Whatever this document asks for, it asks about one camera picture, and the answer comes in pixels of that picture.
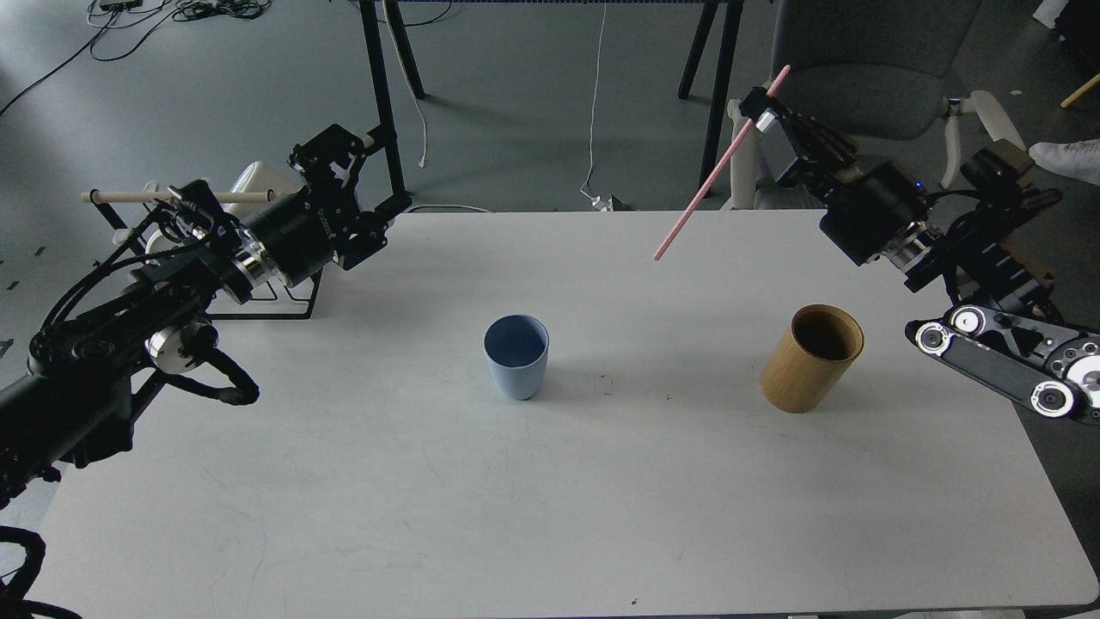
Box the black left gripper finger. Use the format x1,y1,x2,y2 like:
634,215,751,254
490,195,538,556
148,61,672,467
288,123,380,211
331,191,413,270

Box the blue cup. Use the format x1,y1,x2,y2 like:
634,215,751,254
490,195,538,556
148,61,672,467
483,314,550,401

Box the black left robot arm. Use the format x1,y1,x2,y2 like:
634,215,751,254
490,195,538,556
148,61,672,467
1,125,410,505

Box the white hanging cable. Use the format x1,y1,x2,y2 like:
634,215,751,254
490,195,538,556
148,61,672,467
581,0,639,211

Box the pink chopstick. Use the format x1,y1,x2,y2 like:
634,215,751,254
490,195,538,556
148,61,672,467
652,111,776,261

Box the black wire mug rack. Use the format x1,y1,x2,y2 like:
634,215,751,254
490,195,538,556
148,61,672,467
80,179,323,320

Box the bamboo wooden cup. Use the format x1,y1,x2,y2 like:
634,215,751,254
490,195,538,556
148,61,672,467
759,303,865,413

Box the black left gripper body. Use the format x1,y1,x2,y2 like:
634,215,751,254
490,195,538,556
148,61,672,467
242,191,345,287

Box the grey office chair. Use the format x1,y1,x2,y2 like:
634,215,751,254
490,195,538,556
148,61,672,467
771,1,1023,188

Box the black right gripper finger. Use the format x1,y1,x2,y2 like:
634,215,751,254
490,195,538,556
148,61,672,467
739,87,858,187

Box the white mug behind rack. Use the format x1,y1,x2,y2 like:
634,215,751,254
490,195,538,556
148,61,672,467
223,162,303,220

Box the white mug on rack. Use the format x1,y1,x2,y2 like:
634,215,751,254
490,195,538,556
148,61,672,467
125,228,178,285

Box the black table legs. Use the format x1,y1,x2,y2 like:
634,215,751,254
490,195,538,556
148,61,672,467
677,1,745,187
358,1,427,199

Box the black floor cables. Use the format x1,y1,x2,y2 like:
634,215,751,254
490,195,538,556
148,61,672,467
0,0,276,120

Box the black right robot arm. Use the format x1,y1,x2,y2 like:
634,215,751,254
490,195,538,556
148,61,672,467
738,87,1099,425

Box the black table legs right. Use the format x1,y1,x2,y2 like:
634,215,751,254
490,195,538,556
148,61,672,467
677,1,745,187

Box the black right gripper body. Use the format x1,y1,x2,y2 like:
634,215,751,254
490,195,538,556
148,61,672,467
820,161,931,266

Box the black table legs left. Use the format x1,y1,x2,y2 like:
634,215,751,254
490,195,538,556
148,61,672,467
358,1,427,199

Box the white shoe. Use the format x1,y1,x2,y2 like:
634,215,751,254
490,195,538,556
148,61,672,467
1029,139,1099,187

